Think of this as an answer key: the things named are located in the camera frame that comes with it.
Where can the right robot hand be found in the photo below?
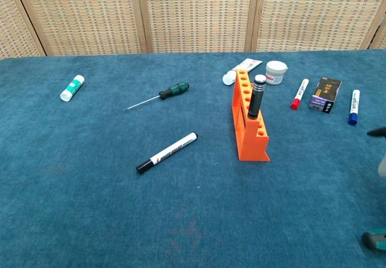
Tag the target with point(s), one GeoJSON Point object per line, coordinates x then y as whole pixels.
{"type": "Point", "coordinates": [378, 132]}

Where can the black metal precision screwdriver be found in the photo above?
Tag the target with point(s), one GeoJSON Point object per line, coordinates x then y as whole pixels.
{"type": "Point", "coordinates": [256, 99]}

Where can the blue capped whiteboard marker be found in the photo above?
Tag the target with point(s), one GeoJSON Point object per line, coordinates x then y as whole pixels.
{"type": "Point", "coordinates": [354, 108]}

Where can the black purple small box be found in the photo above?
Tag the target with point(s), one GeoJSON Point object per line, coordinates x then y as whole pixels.
{"type": "Point", "coordinates": [324, 97]}

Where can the red capped whiteboard marker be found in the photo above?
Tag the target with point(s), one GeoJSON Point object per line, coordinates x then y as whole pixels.
{"type": "Point", "coordinates": [299, 96]}

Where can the white round jar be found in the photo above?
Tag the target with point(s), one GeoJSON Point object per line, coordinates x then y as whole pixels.
{"type": "Point", "coordinates": [276, 72]}

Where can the orange tool holder block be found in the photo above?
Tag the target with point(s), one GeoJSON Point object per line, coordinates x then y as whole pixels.
{"type": "Point", "coordinates": [251, 144]}

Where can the white cream tube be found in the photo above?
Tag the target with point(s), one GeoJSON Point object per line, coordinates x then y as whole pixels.
{"type": "Point", "coordinates": [248, 64]}

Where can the black capped whiteboard marker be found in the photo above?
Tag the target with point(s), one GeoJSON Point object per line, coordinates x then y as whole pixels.
{"type": "Point", "coordinates": [169, 152]}

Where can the blue felt table mat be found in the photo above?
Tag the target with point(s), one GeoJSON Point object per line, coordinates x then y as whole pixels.
{"type": "Point", "coordinates": [90, 204]}

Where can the white green glue stick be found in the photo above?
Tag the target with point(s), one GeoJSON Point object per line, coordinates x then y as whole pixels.
{"type": "Point", "coordinates": [72, 87]}

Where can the woven wooden folding screen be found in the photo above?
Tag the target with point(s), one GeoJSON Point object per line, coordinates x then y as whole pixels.
{"type": "Point", "coordinates": [90, 14]}

